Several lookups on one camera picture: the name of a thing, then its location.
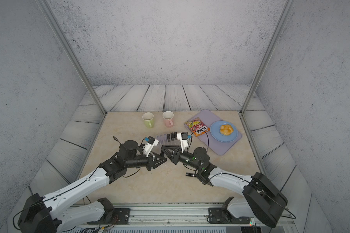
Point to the green mug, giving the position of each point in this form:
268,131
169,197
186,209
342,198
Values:
148,119

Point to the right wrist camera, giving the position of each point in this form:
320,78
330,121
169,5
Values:
185,140

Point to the aluminium rail front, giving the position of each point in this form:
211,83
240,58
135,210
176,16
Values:
168,216

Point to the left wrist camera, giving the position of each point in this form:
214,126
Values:
150,143

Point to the clear acrylic lipstick organizer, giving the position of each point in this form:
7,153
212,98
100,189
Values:
157,149

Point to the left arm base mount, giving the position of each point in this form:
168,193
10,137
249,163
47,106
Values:
113,215

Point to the right aluminium frame post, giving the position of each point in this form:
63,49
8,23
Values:
268,53

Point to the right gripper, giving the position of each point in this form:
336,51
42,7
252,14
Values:
176,157

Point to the pink mug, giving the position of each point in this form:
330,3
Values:
168,119

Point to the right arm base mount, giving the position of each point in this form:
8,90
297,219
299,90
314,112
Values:
220,215

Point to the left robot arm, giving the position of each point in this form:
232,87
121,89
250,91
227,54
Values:
52,213

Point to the candy bag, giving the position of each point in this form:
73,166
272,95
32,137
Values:
197,127

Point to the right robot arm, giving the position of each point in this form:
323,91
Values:
262,199

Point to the left aluminium frame post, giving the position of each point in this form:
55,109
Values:
54,25

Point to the bread roll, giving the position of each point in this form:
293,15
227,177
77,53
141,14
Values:
226,130

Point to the aluminium frame post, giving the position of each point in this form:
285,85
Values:
268,53
54,25

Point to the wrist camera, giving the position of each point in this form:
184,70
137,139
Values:
150,143
185,140

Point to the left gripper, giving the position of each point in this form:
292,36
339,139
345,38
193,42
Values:
151,161

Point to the blue plate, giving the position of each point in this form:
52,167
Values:
215,128

